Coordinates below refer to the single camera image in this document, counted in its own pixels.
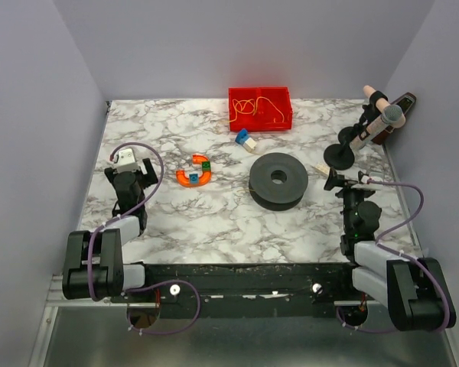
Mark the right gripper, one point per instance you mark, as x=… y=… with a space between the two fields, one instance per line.
x=346 y=183

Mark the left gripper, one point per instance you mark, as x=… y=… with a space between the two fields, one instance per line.
x=149 y=173

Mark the dark grey perforated spool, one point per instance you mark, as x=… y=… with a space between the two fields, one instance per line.
x=277 y=181

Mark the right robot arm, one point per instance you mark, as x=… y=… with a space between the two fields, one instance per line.
x=412 y=289

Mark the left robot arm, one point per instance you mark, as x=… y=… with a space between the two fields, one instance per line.
x=94 y=267

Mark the cream toy brick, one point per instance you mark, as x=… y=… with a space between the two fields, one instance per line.
x=323 y=169

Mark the black microphone stand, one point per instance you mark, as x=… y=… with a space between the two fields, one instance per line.
x=340 y=156

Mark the orange curved toy track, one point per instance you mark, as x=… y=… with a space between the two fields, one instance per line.
x=196 y=179

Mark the rhinestone microphone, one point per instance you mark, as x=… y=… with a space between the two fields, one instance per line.
x=371 y=131

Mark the blue and white brick stack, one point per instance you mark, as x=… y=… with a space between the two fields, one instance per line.
x=243 y=138

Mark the brown box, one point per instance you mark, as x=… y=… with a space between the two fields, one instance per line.
x=400 y=109

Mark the red plastic bin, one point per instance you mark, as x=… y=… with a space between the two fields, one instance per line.
x=260 y=109

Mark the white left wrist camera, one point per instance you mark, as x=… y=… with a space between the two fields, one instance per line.
x=124 y=160

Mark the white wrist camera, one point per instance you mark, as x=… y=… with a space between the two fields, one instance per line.
x=369 y=181
x=124 y=160

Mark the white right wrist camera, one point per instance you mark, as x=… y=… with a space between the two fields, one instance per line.
x=369 y=181

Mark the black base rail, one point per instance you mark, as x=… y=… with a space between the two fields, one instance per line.
x=253 y=290

